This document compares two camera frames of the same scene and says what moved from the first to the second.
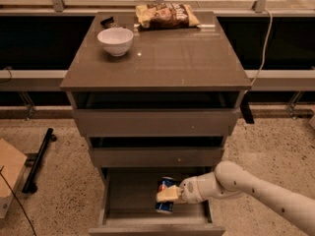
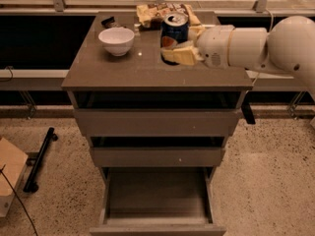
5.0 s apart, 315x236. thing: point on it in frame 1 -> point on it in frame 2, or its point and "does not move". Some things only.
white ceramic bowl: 116,40 does not move
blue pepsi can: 164,207 -> 174,29
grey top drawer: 157,122 does not move
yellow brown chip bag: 163,16 does not move
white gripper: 189,190 -> 214,44
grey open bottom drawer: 129,201 does not move
